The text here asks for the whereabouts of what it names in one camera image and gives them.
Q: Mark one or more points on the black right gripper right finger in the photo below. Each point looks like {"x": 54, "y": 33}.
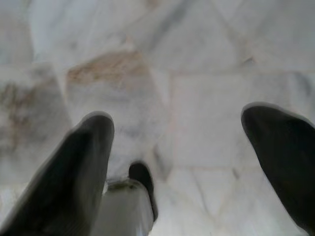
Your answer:
{"x": 285, "y": 159}

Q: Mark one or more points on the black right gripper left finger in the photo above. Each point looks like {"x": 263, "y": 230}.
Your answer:
{"x": 61, "y": 184}

